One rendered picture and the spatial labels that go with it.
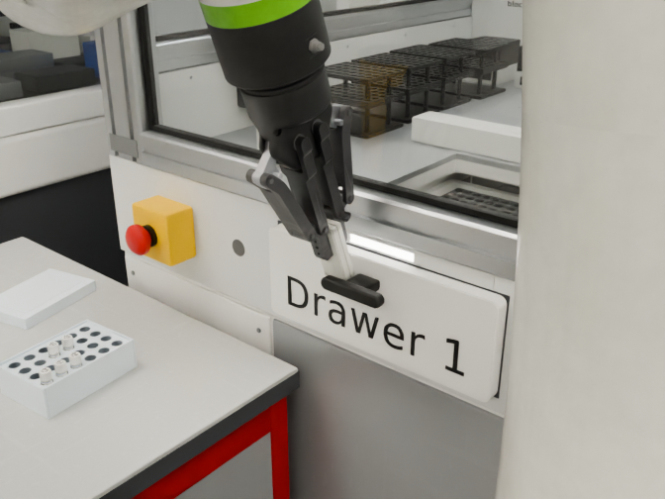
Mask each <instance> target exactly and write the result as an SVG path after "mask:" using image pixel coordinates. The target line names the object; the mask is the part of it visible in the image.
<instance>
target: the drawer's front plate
mask: <svg viewBox="0 0 665 499"><path fill-rule="evenodd" d="M347 249H348V253H349V256H350V260H351V263H352V267H353V271H354V275H353V276H355V275H356V274H359V273H361V274H364V275H366V276H369V277H372V278H375V279H378V280H379V281H380V288H379V290H378V291H376V292H378V293H381V294H382V295H383V297H384V299H385V302H384V304H383V305H382V306H381V307H379V308H376V309H374V308H372V307H369V306H366V305H364V304H361V303H359V302H356V301H353V300H351V299H348V298H345V297H343V296H340V295H338V294H335V293H332V292H330V291H328V290H326V289H324V288H323V287H322V284H321V280H322V278H323V277H325V276H326V275H325V272H324V269H323V266H322V263H321V259H320V258H318V257H316V256H315V255H314V251H313V247H312V245H311V243H309V242H306V241H303V240H301V239H298V238H295V237H292V236H290V235H289V233H288V232H287V230H286V229H285V227H284V226H283V224H279V225H276V226H274V227H272V228H270V229H269V258H270V284H271V307H272V310H273V311H274V312H275V313H276V314H279V315H281V316H283V317H286V318H288V319H290V320H292V321H295V322H297V323H299V324H302V325H304V326H306V327H309V328H311V329H313V330H316V331H318V332H320V333H323V334H325V335H327V336H330V337H332V338H334V339H337V340H339V341H341V342H344V343H346V344H348V345H351V346H353V347H355V348H358V349H361V350H364V351H366V352H368V353H371V354H373V355H375V356H378V357H380V358H382V359H385V360H387V361H389V362H392V363H394V364H396V365H399V366H401V367H403V368H406V369H407V370H409V371H412V372H414V373H416V374H419V375H421V376H423V377H426V378H428V379H430V380H433V381H435V382H437V383H439V384H442V385H444V386H446V387H449V388H451V389H453V390H456V391H458V392H460V393H463V394H465V395H467V396H470V397H472V398H474V399H477V400H479V401H482V402H488V401H489V400H490V399H491V398H492V397H493V396H494V395H496V393H497V392H498V385H499V376H500V367H501V358H502V349H503V339H504V330H505V322H506V313H507V301H506V299H505V298H504V297H503V296H501V295H499V294H496V293H493V292H490V291H487V290H484V289H481V288H478V287H475V286H472V285H469V284H465V283H462V282H459V281H456V280H453V279H450V278H447V277H444V276H441V275H438V274H435V273H432V272H429V271H426V270H423V269H420V268H417V267H414V266H411V265H408V264H405V263H402V262H399V261H397V260H394V259H391V258H388V257H385V256H382V255H379V254H376V253H373V252H369V251H366V250H363V249H358V248H355V247H352V246H349V245H347ZM287 275H289V276H291V277H294V278H296V279H298V280H300V281H301V282H303V283H304V285H305V286H306V288H307V291H308V297H309V299H308V305H307V306H306V307H305V308H297V307H294V306H292V305H289V304H288V277H287ZM353 276H352V277H353ZM314 293H316V294H318V297H319V296H321V295H322V296H325V297H326V301H325V300H324V299H319V301H318V316H316V315H315V308H314ZM291 294H292V302H293V303H295V304H298V305H302V304H303V303H304V300H305V294H304V290H303V288H302V286H301V285H300V284H299V283H297V282H295V281H292V280H291ZM330 300H334V301H337V302H339V303H340V304H341V305H342V306H343V308H344V311H345V327H342V326H341V324H339V325H336V324H334V323H333V322H332V321H331V320H330V318H329V310H331V309H336V310H339V311H340V312H341V309H340V307H339V306H338V305H336V304H333V303H331V304H330ZM351 308H354V310H355V315H356V319H357V324H358V326H359V323H360V319H361V316H362V312H364V313H366V314H367V317H368V322H369V327H370V332H371V330H372V326H373V323H374V319H375V317H377V318H379V320H378V323H377V327H376V330H375V334H374V337H373V339H370V338H368V333H367V328H366V323H365V318H364V321H363V325H362V328H361V332H360V334H358V333H357V332H355V327H354V322H353V317H352V312H351ZM389 323H393V324H396V325H398V326H399V327H400V328H401V329H402V331H403V334H404V340H403V341H401V340H399V339H397V338H394V337H392V336H389V335H388V340H389V341H390V343H391V344H393V345H395V346H398V347H403V350H399V349H393V348H391V347H390V346H389V345H388V344H387V343H386V341H385V339H384V335H383V331H384V327H385V326H386V325H387V324H389ZM412 332H415V333H416V335H418V334H421V335H424V336H425V339H422V338H416V341H415V355H411V334H412ZM446 339H453V340H457V341H459V350H458V361H457V370H459V371H462V372H464V376H461V375H459V374H456V373H454V372H452V371H449V370H447V369H445V366H446V365H447V366H449V367H452V364H453V351H454V344H451V343H447V342H446Z"/></svg>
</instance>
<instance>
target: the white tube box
mask: <svg viewBox="0 0 665 499"><path fill-rule="evenodd" d="M65 335H72V337H73V349H72V350H63V346H62V342H61V337H63V336H65ZM51 342H57V343H58V345H59V357H56V358H49V354H48V347H47V345H48V344H49V343H51ZM76 351H77V352H79V353H80V354H81V365H82V366H80V367H79V368H75V369H73V368H71V365H70V362H69V355H70V354H71V353H72V352H76ZM60 359H63V360H65V361H66V366H67V375H65V376H62V377H57V376H56V373H55V369H54V363H55V362H56V361H57V360H60ZM137 366H138V365H137V357H136V349H135V341H134V339H132V338H130V337H127V336H125V335H123V334H120V333H118V332H116V331H113V330H111V329H108V328H106V327H104V326H101V325H99V324H97V323H94V322H92V321H90V320H87V319H86V320H84V321H82V322H80V323H78V324H76V325H74V326H72V327H70V328H68V329H66V330H64V331H62V332H60V333H58V334H56V335H54V336H52V337H50V338H48V339H46V340H44V341H42V342H40V343H38V344H36V345H34V346H32V347H30V348H28V349H25V350H23V351H21V352H19V353H17V354H15V355H13V356H11V357H9V358H7V359H5V360H3V361H1V362H0V389H1V393H2V394H3V395H5V396H7V397H9V398H11V399H12V400H14V401H16V402H18V403H20V404H21V405H23V406H25V407H27V408H29V409H30V410H32V411H34V412H36V413H38V414H39V415H41V416H43V417H45V418H47V419H49V418H52V417H53V416H55V415H57V414H58V413H60V412H62V411H63V410H65V409H67V408H68V407H70V406H72V405H73V404H75V403H77V402H78V401H80V400H82V399H83V398H85V397H87V396H88V395H90V394H92V393H94V392H95V391H97V390H99V389H100V388H102V387H104V386H105V385H107V384H109V383H110V382H112V381H114V380H115V379H117V378H119V377H120V376H122V375H124V374H125V373H127V372H129V371H130V370H132V369H134V368H135V367H137ZM45 367H48V368H50V369H51V374H52V384H49V385H42V382H41V380H40V375H39V371H40V370H41V369H42V368H45Z"/></svg>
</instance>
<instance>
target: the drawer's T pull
mask: <svg viewBox="0 0 665 499"><path fill-rule="evenodd" d="M321 284H322V287H323V288H324V289H326V290H328V291H330V292H332V293H335V294H338V295H340V296H343V297H345V298H348V299H351V300H353V301H356V302H359V303H361V304H364V305H366V306H369V307H372V308H374V309H376V308H379V307H381V306H382V305H383V304H384V302H385V299H384V297H383V295H382V294H381V293H378V292H376V291H378V290H379V288H380V281H379V280H378V279H375V278H372V277H369V276H366V275H364V274H361V273H359V274H356V275H355V276H353V277H351V278H349V279H347V280H343V279H340V278H337V277H335V276H332V275H327V276H325V277H323V278H322V280H321Z"/></svg>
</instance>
